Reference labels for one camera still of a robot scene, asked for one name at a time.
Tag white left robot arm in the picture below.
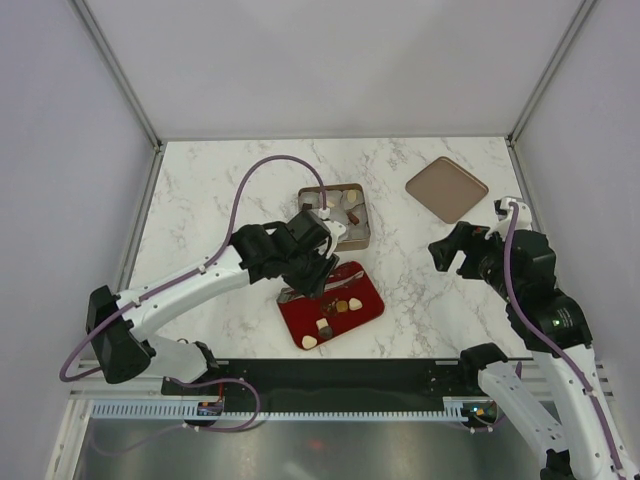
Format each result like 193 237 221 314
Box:
87 211 347 394

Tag left aluminium frame post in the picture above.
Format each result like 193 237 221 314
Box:
69 0 163 152

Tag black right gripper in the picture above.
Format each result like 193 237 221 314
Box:
428 219 520 301

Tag brown square chocolate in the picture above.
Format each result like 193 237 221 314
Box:
348 212 360 225

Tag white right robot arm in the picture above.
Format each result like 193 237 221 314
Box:
428 222 639 479

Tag white square ridged chocolate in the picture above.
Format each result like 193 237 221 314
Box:
316 318 329 330

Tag gold tin lid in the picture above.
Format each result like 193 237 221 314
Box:
405 156 489 224

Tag white rounded chocolate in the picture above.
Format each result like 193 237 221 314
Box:
301 335 318 350

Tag red rectangular tray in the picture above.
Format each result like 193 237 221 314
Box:
276 261 385 350

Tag gold square tin box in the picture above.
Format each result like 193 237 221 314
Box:
297 183 371 251

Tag white heart chocolate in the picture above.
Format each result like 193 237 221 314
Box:
348 298 363 311

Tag aluminium frame post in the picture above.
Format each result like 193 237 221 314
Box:
505 0 599 148
69 0 163 152

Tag right aluminium frame post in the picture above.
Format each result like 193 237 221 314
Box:
505 0 599 148

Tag dark heart chocolate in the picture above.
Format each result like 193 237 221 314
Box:
319 327 333 338

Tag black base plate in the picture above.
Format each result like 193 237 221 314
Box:
161 359 484 412

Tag metal tongs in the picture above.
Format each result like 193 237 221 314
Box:
276 271 365 304

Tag white slotted cable duct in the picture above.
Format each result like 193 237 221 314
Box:
90 399 468 422

